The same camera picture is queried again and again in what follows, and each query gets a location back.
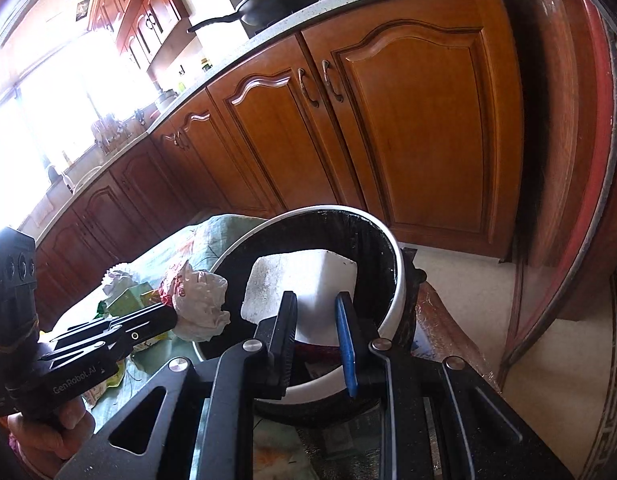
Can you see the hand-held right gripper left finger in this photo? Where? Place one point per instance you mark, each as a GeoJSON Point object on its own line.
{"type": "Point", "coordinates": [288, 320]}

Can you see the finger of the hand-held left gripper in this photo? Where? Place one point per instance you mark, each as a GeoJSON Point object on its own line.
{"type": "Point", "coordinates": [101, 351]}
{"type": "Point", "coordinates": [153, 319]}

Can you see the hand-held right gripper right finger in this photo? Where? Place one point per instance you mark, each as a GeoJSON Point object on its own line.
{"type": "Point", "coordinates": [346, 340]}

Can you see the white foam block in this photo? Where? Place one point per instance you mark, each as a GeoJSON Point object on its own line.
{"type": "Point", "coordinates": [308, 285]}

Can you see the white wrapper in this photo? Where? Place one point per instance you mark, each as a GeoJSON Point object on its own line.
{"type": "Point", "coordinates": [198, 300]}

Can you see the white bin with black liner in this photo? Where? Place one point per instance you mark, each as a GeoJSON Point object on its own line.
{"type": "Point", "coordinates": [368, 250]}

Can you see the person's left hand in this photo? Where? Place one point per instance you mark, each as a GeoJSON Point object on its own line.
{"type": "Point", "coordinates": [48, 435]}

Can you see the green snack packet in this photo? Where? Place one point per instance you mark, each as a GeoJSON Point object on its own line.
{"type": "Point", "coordinates": [128, 302]}

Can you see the small yellow wrapper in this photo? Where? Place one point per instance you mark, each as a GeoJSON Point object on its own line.
{"type": "Point", "coordinates": [106, 385]}

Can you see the clear plastic table cover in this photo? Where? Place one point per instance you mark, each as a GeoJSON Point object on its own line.
{"type": "Point", "coordinates": [453, 330]}

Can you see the floral green tablecloth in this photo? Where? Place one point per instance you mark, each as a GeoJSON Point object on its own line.
{"type": "Point", "coordinates": [223, 227]}

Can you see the metal sink faucet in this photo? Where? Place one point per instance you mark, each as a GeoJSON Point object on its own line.
{"type": "Point", "coordinates": [67, 182]}

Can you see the wooden utensil rack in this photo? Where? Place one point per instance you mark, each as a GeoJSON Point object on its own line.
{"type": "Point", "coordinates": [108, 132]}

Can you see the bright kitchen window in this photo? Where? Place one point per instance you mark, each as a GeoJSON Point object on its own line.
{"type": "Point", "coordinates": [63, 110]}

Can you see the wooden base kitchen cabinets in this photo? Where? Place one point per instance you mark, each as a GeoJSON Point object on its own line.
{"type": "Point", "coordinates": [413, 125]}

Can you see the green cup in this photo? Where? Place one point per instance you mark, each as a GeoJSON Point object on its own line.
{"type": "Point", "coordinates": [181, 87]}

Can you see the reddish wooden door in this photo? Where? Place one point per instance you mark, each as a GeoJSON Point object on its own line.
{"type": "Point", "coordinates": [563, 110]}

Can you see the black wok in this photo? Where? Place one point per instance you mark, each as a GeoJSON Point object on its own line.
{"type": "Point", "coordinates": [283, 2]}

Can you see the wooden wall kitchen cabinets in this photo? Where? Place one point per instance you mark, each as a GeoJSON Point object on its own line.
{"type": "Point", "coordinates": [153, 15]}

